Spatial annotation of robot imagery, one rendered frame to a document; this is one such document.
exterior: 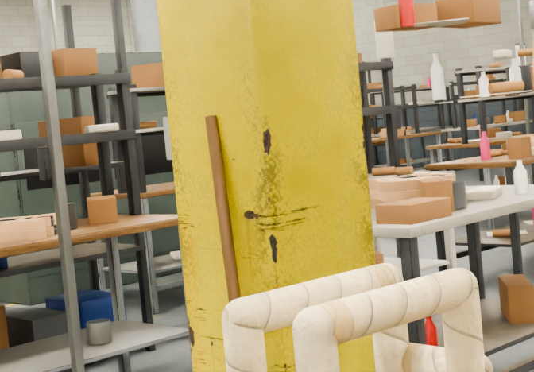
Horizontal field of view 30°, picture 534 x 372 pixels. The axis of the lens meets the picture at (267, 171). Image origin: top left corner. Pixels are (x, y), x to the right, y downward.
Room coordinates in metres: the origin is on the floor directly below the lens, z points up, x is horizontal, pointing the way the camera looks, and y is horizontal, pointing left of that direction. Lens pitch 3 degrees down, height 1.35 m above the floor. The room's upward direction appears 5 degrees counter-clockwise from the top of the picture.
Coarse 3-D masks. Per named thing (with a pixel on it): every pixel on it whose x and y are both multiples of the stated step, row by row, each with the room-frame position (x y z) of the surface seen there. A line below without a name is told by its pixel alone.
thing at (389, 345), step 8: (392, 328) 0.87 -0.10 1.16; (400, 328) 0.87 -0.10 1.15; (376, 336) 0.88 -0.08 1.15; (384, 336) 0.87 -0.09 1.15; (392, 336) 0.87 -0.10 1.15; (400, 336) 0.87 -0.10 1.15; (376, 344) 0.88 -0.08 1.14; (384, 344) 0.87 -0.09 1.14; (392, 344) 0.87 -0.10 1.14; (400, 344) 0.87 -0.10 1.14; (376, 352) 0.88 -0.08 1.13; (384, 352) 0.87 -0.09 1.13; (392, 352) 0.87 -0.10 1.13; (400, 352) 0.87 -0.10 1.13; (376, 360) 0.88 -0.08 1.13; (384, 360) 0.87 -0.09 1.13; (392, 360) 0.87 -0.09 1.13; (400, 360) 0.87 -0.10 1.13; (376, 368) 0.88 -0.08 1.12; (384, 368) 0.87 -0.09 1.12; (392, 368) 0.87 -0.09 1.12; (400, 368) 0.87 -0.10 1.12
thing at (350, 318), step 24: (384, 288) 0.76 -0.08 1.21; (408, 288) 0.77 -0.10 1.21; (432, 288) 0.78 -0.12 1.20; (456, 288) 0.80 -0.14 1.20; (312, 312) 0.70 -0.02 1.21; (336, 312) 0.71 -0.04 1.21; (360, 312) 0.72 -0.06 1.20; (384, 312) 0.74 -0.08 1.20; (408, 312) 0.76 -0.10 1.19; (432, 312) 0.78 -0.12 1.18; (336, 336) 0.71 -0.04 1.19; (360, 336) 0.73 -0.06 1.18
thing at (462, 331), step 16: (464, 304) 0.81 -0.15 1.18; (448, 320) 0.81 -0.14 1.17; (464, 320) 0.81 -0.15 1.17; (480, 320) 0.82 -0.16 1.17; (448, 336) 0.82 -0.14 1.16; (464, 336) 0.81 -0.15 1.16; (480, 336) 0.81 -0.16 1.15; (448, 352) 0.82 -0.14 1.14; (464, 352) 0.81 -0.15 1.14; (480, 352) 0.81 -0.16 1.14; (448, 368) 0.82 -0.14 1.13; (464, 368) 0.81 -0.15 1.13; (480, 368) 0.81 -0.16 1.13
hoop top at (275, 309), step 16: (352, 272) 0.85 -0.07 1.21; (368, 272) 0.86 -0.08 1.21; (384, 272) 0.87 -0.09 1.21; (400, 272) 0.88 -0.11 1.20; (288, 288) 0.80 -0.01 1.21; (304, 288) 0.81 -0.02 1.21; (320, 288) 0.82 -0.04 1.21; (336, 288) 0.83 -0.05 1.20; (352, 288) 0.84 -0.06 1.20; (368, 288) 0.85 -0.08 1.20; (240, 304) 0.77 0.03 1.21; (256, 304) 0.77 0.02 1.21; (272, 304) 0.78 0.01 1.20; (288, 304) 0.79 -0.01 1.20; (304, 304) 0.80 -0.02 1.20; (224, 320) 0.77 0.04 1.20; (240, 320) 0.76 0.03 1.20; (256, 320) 0.76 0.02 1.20; (272, 320) 0.78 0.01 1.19; (288, 320) 0.79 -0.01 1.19
